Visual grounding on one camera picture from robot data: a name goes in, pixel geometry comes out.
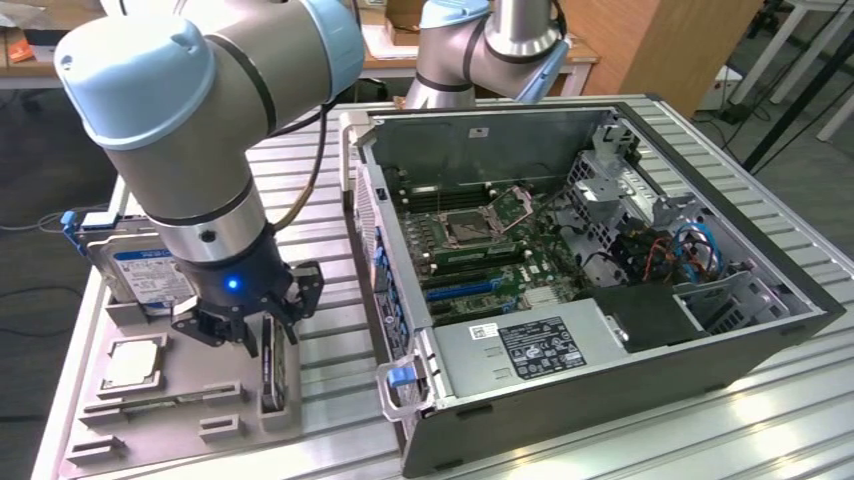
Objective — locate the flat white box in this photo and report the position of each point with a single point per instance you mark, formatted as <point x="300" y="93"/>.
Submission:
<point x="390" y="47"/>

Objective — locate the orange box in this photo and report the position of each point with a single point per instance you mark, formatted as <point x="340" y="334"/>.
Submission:
<point x="18" y="51"/>

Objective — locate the wooden desk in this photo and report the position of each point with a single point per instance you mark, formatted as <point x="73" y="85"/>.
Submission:
<point x="27" y="72"/>

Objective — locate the grey parts rack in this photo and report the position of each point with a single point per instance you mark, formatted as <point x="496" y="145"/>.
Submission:
<point x="188" y="380"/>

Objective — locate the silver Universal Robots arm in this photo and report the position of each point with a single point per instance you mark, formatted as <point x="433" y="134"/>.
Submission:
<point x="201" y="100"/>

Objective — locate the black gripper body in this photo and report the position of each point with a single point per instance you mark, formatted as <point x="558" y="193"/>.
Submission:
<point x="234" y="280"/>

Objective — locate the CPU socket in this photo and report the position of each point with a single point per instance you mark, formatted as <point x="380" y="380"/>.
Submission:
<point x="470" y="229"/>

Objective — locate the black open PC case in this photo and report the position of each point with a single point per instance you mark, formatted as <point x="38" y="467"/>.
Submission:
<point x="601" y="420"/>

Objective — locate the blue expansion slot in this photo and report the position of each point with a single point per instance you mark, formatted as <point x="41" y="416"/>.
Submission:
<point x="461" y="288"/>

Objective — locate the grey power supply unit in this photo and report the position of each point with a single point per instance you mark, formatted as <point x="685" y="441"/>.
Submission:
<point x="528" y="350"/>

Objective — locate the silver CPU chip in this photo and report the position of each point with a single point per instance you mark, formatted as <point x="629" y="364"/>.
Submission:
<point x="133" y="364"/>

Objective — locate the metal drive cage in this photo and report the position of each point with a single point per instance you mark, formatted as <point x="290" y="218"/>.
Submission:
<point x="608" y="195"/>

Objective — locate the hard disk with blue rails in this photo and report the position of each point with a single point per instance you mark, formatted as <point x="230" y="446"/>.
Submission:
<point x="134" y="275"/>

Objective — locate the blue case latch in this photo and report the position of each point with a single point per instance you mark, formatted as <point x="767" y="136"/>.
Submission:
<point x="400" y="377"/>

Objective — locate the black slanted pole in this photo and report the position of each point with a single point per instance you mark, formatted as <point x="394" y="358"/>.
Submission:
<point x="795" y="95"/>

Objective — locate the white box with black top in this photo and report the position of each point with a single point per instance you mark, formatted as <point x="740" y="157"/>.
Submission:
<point x="43" y="37"/>

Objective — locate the open socket cover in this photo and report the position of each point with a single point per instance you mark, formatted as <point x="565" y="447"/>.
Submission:
<point x="513" y="207"/>

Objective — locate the white table frame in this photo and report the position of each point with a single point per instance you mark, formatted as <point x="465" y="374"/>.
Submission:
<point x="788" y="45"/>

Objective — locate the green motherboard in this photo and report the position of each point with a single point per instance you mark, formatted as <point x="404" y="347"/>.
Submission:
<point x="528" y="280"/>

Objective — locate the installed green RAM stick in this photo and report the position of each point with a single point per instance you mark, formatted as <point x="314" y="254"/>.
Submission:
<point x="468" y="256"/>

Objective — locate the brown cardboard box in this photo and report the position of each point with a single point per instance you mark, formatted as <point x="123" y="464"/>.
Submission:
<point x="404" y="15"/>

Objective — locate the black graphics card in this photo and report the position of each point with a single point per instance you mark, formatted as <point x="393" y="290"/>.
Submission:
<point x="274" y="370"/>

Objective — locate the metal disk bay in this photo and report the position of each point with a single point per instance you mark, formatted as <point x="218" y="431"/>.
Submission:
<point x="735" y="305"/>

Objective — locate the wooden cabinet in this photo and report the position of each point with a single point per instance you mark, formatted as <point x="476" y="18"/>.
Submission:
<point x="668" y="55"/>

